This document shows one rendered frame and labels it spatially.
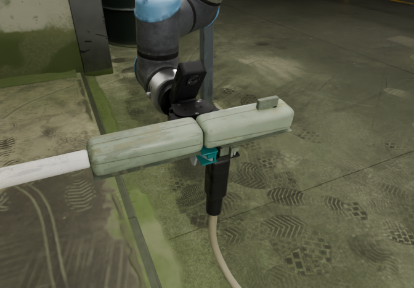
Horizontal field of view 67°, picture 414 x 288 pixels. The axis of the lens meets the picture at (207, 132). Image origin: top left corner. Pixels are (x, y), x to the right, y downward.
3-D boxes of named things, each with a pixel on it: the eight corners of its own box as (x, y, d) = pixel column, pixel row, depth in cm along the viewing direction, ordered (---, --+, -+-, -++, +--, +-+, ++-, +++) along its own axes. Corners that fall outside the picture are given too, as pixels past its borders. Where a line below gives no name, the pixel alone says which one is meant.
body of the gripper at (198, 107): (215, 148, 60) (191, 116, 68) (220, 109, 55) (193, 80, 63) (178, 157, 57) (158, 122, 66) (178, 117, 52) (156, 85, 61)
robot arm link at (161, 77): (188, 66, 66) (143, 72, 63) (197, 76, 63) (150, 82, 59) (186, 103, 72) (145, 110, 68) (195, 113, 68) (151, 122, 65)
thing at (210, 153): (206, 145, 51) (207, 135, 49) (217, 162, 48) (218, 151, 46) (191, 149, 50) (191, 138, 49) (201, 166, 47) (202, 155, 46)
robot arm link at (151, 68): (130, 45, 71) (132, 85, 77) (145, 67, 62) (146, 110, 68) (169, 42, 75) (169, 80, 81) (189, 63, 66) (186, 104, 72)
